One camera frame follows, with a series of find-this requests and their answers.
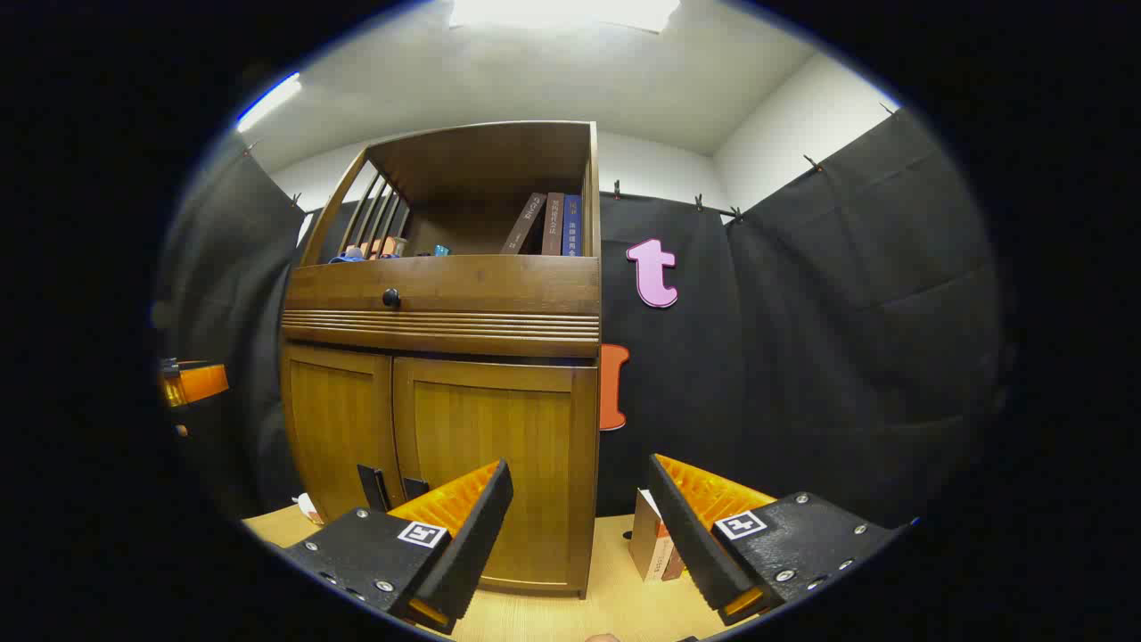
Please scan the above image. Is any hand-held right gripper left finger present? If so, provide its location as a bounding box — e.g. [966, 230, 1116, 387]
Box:
[281, 458, 515, 636]

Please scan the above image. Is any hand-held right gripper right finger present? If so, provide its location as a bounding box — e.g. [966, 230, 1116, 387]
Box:
[647, 453, 915, 627]

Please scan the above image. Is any wooden shoe cabinet door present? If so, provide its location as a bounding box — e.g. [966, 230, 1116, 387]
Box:
[282, 343, 402, 523]
[392, 357, 599, 595]

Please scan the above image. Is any wooden double-door shoe cabinet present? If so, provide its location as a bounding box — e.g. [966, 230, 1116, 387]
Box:
[281, 120, 603, 600]

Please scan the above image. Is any beige and orange book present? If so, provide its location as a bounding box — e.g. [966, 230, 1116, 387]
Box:
[628, 488, 676, 582]

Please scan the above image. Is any black backdrop cloth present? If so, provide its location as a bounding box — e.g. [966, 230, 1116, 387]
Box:
[152, 107, 1008, 529]

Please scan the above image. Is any ceiling light strip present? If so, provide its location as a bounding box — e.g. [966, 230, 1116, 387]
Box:
[236, 71, 302, 133]

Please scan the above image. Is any grey-brown book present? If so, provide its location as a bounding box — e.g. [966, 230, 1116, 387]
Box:
[499, 192, 547, 256]

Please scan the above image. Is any dark brown book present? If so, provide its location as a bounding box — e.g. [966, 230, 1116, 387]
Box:
[541, 192, 567, 257]

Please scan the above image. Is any ceiling light panel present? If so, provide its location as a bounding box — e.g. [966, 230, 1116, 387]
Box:
[446, 0, 683, 35]

